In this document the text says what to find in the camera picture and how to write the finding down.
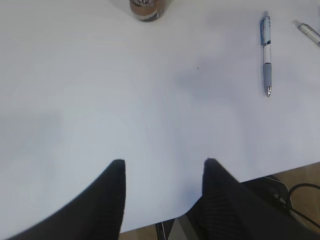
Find blue white ballpoint pen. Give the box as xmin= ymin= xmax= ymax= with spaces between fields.
xmin=260 ymin=10 xmax=272 ymax=97

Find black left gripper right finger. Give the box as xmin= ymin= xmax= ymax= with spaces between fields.
xmin=201 ymin=158 xmax=320 ymax=240

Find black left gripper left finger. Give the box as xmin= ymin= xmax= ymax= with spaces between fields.
xmin=11 ymin=159 xmax=126 ymax=240

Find brown coffee bottle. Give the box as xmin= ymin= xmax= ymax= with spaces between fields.
xmin=129 ymin=0 xmax=167 ymax=22

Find grey white ballpoint pen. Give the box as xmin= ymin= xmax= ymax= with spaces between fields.
xmin=293 ymin=20 xmax=320 ymax=46

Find black cables under table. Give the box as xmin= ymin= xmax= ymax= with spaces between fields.
xmin=264 ymin=174 xmax=320 ymax=228

